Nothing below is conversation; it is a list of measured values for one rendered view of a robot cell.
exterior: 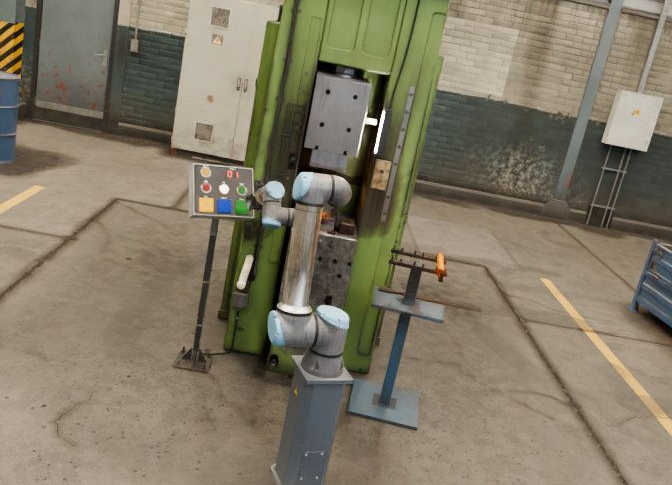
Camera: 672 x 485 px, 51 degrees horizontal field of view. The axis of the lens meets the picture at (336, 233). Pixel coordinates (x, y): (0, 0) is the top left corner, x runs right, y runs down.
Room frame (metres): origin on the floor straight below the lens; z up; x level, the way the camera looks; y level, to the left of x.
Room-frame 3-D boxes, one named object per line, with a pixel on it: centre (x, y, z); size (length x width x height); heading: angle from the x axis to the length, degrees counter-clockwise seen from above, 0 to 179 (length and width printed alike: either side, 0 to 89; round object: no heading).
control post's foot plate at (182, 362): (3.72, 0.67, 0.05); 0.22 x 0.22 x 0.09; 4
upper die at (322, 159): (4.05, 0.13, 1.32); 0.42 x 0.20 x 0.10; 4
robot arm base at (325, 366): (2.81, -0.06, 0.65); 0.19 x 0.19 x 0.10
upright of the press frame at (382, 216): (4.22, -0.24, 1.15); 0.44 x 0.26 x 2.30; 4
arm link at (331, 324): (2.80, -0.05, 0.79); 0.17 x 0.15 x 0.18; 113
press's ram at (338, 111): (4.05, 0.09, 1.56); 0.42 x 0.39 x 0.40; 4
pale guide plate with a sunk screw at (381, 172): (3.99, -0.19, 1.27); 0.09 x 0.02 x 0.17; 94
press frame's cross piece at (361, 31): (4.20, 0.10, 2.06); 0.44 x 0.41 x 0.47; 4
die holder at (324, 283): (4.06, 0.08, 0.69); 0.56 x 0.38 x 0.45; 4
